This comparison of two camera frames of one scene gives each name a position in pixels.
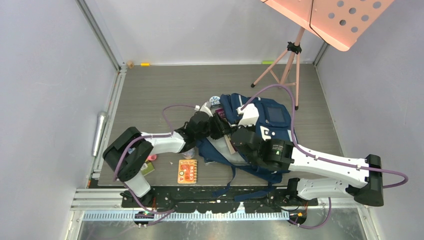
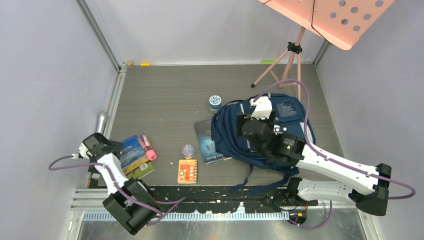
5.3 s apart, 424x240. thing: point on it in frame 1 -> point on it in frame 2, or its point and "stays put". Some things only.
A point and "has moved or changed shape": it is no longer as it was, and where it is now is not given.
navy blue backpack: (267, 120) has moved or changed shape
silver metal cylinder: (101, 121) stays put
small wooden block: (130, 64) stays put
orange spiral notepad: (187, 171) stays put
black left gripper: (222, 127) -> (118, 148)
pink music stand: (341, 23) stays put
